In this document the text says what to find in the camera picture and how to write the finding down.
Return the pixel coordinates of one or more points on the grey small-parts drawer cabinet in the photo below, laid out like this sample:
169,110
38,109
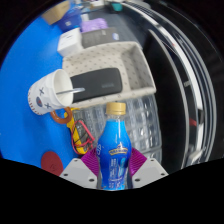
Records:
143,123
95,115

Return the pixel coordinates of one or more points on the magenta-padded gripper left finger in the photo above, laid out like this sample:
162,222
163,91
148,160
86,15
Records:
78,171

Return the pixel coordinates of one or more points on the blue drink bottle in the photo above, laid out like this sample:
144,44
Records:
114,153

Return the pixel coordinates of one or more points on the metal spoon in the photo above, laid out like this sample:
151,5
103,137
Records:
71,90

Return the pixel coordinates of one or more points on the beige dotted storage tray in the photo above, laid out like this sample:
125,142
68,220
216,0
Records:
110,56

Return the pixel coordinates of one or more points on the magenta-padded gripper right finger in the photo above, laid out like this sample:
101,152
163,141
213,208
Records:
150,171

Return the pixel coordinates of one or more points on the dark grey shelf unit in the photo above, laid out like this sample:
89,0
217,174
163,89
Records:
173,83

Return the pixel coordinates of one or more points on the purple bag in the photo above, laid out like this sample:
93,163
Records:
95,25

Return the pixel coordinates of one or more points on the teal wall-mounted object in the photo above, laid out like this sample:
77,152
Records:
117,6

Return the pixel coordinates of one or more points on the black rectangular case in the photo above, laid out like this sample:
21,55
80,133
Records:
96,85

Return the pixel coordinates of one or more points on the white cube box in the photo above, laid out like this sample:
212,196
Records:
70,41

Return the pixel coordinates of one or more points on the dark grey upright box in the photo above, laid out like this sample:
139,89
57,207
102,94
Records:
100,37

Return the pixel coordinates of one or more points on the yellow multimeter with red leads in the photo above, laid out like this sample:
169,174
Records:
81,136

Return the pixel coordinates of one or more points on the blue plastic bag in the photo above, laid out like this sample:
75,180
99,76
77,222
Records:
70,20

